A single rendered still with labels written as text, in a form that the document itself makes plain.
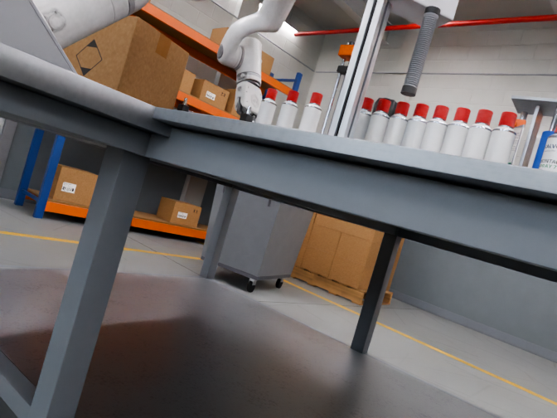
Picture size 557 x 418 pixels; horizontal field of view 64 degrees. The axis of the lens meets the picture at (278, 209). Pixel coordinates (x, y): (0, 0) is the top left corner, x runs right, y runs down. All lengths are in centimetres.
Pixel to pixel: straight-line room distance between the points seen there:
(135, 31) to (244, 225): 240
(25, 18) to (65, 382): 64
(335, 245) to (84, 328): 402
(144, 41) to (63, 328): 82
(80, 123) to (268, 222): 279
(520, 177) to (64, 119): 62
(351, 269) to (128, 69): 366
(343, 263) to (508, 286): 190
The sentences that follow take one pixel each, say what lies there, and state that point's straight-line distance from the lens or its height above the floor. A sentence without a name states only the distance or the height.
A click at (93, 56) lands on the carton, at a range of 146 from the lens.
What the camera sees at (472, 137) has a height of 101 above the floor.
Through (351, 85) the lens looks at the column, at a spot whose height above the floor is 106.
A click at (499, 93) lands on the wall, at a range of 617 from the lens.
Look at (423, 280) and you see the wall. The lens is 592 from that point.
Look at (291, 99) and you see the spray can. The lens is 143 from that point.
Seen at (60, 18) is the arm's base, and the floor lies 93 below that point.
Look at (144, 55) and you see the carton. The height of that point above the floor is 104.
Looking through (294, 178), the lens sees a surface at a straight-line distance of 60.
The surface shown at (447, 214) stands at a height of 77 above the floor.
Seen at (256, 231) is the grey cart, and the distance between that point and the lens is 352.
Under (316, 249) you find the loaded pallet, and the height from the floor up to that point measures 39.
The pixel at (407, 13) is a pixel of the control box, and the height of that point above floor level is 129.
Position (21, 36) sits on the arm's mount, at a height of 87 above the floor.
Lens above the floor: 73
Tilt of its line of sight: 1 degrees down
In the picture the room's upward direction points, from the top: 17 degrees clockwise
